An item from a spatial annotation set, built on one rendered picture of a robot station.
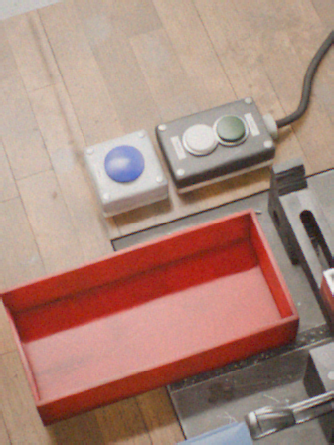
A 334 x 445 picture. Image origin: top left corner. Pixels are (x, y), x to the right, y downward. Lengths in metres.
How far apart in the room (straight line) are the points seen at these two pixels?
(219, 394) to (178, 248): 0.14
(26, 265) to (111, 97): 0.21
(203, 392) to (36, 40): 0.44
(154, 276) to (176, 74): 0.24
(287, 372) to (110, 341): 0.17
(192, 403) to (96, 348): 0.10
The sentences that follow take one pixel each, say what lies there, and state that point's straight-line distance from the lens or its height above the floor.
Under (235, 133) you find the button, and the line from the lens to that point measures 1.23.
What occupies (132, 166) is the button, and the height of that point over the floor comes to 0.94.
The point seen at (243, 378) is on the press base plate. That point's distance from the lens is 1.16.
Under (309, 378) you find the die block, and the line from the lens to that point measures 1.12.
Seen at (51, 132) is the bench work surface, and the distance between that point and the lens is 1.28.
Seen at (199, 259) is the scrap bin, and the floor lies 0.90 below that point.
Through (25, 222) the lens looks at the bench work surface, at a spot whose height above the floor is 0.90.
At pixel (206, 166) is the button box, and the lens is 1.22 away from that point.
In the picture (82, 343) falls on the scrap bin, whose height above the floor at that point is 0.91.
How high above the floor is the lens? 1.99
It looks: 63 degrees down
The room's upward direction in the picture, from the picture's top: 3 degrees counter-clockwise
